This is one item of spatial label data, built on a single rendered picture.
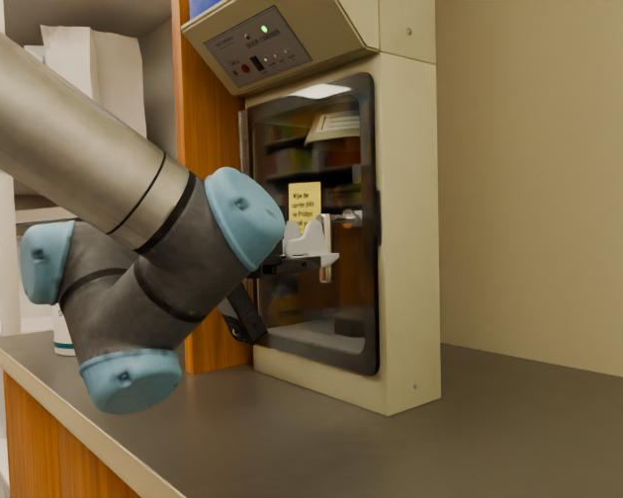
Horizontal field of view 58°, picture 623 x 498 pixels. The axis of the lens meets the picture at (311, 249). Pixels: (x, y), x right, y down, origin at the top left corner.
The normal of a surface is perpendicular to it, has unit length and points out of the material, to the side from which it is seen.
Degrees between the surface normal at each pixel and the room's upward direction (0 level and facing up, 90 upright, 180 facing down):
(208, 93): 90
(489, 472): 0
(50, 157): 116
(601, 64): 90
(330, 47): 135
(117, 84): 91
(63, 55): 83
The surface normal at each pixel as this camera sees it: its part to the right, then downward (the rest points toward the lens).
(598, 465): -0.03, -1.00
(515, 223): -0.78, 0.05
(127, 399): 0.47, 0.71
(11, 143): 0.12, 0.57
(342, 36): -0.53, 0.74
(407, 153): 0.63, 0.03
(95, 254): 0.26, -0.68
